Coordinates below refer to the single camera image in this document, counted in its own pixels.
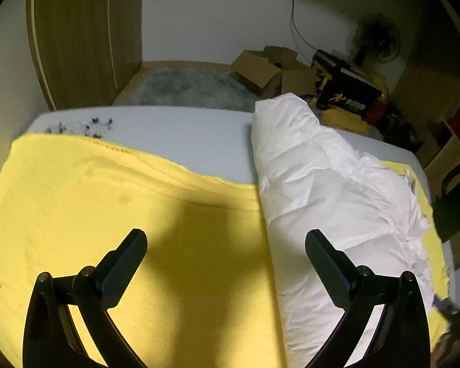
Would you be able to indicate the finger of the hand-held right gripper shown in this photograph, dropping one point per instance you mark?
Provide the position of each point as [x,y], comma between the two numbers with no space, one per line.
[442,306]

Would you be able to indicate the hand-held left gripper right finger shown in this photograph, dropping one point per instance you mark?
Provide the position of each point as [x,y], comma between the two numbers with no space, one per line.
[326,264]

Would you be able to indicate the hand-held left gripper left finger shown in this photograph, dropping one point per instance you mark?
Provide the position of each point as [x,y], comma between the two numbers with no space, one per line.
[126,260]

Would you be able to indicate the white down jacket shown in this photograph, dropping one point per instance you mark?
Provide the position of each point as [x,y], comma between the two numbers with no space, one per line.
[310,168]

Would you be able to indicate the yellow blanket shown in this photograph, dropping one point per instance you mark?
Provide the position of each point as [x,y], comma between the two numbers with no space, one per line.
[99,207]

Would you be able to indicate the yellow cloth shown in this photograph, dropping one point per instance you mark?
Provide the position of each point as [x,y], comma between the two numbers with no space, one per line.
[343,120]

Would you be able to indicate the red box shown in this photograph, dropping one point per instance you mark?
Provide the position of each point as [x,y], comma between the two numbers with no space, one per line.
[379,111]

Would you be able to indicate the black and yellow box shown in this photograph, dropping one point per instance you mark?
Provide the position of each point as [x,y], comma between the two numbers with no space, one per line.
[349,84]

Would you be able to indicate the grey fluffy rug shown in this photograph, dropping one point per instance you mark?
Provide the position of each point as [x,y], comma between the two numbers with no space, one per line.
[184,84]

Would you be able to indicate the closed cardboard box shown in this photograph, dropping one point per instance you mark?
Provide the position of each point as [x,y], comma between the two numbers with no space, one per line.
[297,80]

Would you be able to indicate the wooden side cabinet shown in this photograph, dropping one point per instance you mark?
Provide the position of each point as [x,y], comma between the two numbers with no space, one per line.
[425,84]

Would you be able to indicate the open cardboard box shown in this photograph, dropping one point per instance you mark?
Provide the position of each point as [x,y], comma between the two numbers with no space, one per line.
[253,71]

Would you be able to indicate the small cardboard box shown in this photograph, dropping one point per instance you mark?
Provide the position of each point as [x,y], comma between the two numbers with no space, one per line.
[280,53]

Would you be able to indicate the black standing fan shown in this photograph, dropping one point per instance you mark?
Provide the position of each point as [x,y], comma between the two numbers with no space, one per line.
[377,38]

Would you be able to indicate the wooden wardrobe with light stripes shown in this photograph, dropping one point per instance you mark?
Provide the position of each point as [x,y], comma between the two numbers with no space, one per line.
[84,27]

